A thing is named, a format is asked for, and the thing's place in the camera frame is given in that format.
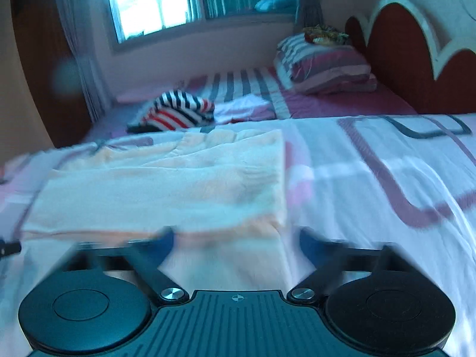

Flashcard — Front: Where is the cream knit sweater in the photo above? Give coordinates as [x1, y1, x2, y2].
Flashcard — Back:
[24, 130, 290, 290]

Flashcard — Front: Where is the patterned white pink quilt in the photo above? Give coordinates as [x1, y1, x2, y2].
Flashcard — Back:
[1, 115, 475, 356]

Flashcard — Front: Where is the striped red navy garment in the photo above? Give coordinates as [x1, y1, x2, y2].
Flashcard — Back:
[126, 90, 214, 134]

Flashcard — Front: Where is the pink flat pillow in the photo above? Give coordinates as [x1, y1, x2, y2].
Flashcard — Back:
[115, 81, 186, 104]

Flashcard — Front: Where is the white folded garment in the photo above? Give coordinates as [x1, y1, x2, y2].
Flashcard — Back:
[214, 94, 276, 124]

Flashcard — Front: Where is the striped purple bed sheet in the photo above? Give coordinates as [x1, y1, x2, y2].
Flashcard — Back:
[83, 67, 416, 142]

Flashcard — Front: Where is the striped folded pillow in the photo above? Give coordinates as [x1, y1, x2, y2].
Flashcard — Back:
[274, 34, 378, 94]

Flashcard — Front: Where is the red white heart headboard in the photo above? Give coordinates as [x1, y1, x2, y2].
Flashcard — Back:
[345, 0, 475, 115]

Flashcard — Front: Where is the yellow patterned cloth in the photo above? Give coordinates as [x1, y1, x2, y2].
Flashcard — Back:
[303, 25, 350, 46]

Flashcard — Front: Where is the dark wooden door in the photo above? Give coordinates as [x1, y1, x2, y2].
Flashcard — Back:
[10, 0, 92, 148]

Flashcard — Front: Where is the teal cushion on sill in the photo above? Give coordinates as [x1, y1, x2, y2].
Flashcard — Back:
[254, 0, 297, 12]

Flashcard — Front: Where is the left grey curtain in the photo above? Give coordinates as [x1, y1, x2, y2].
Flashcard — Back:
[55, 0, 112, 123]

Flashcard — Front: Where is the window with grey frame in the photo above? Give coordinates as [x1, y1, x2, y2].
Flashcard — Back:
[100, 0, 299, 53]

